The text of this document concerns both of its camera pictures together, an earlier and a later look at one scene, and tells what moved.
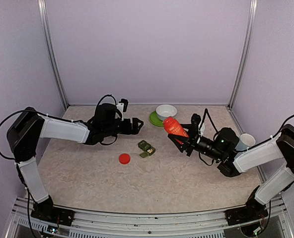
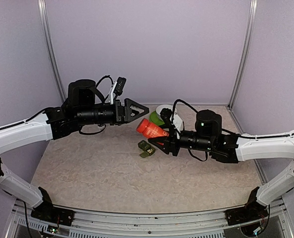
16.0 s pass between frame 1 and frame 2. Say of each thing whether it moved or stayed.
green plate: stayed
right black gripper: moved
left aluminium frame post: stayed
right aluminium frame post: stayed
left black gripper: moved
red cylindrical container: moved
